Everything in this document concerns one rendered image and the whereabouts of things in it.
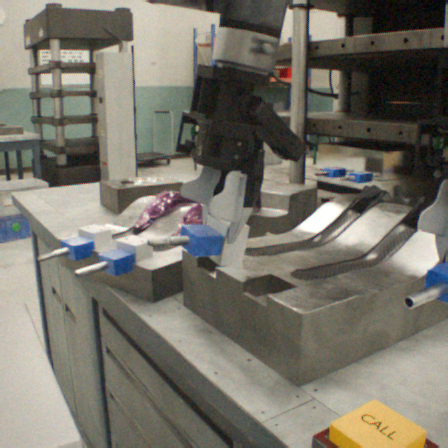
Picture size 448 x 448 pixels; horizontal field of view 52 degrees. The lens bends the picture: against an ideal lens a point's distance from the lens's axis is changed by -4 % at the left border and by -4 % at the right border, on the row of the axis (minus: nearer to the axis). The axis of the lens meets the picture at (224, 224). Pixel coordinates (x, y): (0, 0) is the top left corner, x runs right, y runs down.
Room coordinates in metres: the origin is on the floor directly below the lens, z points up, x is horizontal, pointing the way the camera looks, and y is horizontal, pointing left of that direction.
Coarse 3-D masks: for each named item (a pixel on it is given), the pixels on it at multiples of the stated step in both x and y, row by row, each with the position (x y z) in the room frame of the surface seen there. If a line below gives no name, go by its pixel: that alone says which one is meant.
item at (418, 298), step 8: (440, 264) 0.44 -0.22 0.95; (432, 272) 0.43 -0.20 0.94; (440, 272) 0.42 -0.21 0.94; (432, 280) 0.42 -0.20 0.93; (440, 280) 0.42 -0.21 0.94; (424, 288) 0.43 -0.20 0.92; (432, 288) 0.40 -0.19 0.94; (440, 288) 0.40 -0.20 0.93; (408, 296) 0.39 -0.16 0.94; (416, 296) 0.39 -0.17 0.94; (424, 296) 0.39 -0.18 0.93; (432, 296) 0.39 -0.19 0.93; (440, 296) 0.42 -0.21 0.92; (408, 304) 0.39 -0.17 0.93; (416, 304) 0.38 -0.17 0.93
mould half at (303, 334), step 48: (288, 240) 0.73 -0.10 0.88; (336, 240) 0.71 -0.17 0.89; (432, 240) 0.62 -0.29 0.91; (192, 288) 0.64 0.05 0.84; (240, 288) 0.54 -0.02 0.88; (336, 288) 0.52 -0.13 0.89; (384, 288) 0.52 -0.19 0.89; (240, 336) 0.54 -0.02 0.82; (288, 336) 0.47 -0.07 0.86; (336, 336) 0.48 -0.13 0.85; (384, 336) 0.53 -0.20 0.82
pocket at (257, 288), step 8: (248, 280) 0.55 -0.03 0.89; (256, 280) 0.55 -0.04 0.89; (264, 280) 0.56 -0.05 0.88; (272, 280) 0.56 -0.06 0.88; (280, 280) 0.55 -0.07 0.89; (248, 288) 0.55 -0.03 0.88; (256, 288) 0.55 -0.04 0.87; (264, 288) 0.56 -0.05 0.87; (272, 288) 0.56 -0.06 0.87; (280, 288) 0.55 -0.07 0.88; (288, 288) 0.54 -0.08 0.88; (248, 296) 0.53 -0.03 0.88; (256, 296) 0.55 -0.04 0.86; (264, 296) 0.56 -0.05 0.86; (264, 304) 0.51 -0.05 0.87
